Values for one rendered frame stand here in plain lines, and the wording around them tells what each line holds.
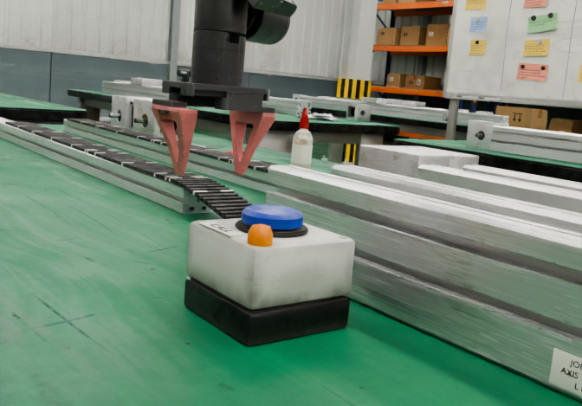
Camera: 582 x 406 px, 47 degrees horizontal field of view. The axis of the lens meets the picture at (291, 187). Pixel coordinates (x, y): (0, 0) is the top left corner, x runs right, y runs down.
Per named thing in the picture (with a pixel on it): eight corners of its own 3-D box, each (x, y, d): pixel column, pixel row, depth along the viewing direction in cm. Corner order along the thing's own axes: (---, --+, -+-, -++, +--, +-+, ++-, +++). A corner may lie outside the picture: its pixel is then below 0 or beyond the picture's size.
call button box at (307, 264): (182, 306, 45) (187, 215, 44) (294, 290, 51) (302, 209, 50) (247, 349, 39) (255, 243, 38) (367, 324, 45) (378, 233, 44)
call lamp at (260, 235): (242, 241, 40) (243, 222, 40) (262, 239, 41) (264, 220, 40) (256, 247, 39) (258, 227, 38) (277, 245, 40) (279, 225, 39)
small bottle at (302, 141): (312, 171, 126) (317, 108, 124) (307, 173, 122) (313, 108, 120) (292, 169, 127) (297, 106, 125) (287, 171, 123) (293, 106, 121)
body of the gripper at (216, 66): (269, 106, 75) (275, 38, 73) (189, 101, 68) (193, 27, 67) (237, 101, 80) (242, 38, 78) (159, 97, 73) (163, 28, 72)
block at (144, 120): (122, 138, 158) (124, 97, 156) (164, 138, 165) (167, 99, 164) (143, 143, 150) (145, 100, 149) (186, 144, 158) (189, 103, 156)
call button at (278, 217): (228, 233, 44) (230, 203, 44) (277, 229, 47) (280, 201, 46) (262, 248, 41) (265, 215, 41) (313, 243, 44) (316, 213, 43)
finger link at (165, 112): (235, 179, 73) (241, 93, 72) (176, 180, 69) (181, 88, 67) (203, 170, 78) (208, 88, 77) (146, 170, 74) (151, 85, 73)
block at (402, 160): (335, 228, 76) (344, 144, 75) (410, 222, 84) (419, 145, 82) (392, 246, 69) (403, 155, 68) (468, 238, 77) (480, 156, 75)
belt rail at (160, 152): (63, 131, 163) (63, 119, 162) (79, 132, 165) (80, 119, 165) (311, 207, 88) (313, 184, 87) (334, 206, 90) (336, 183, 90)
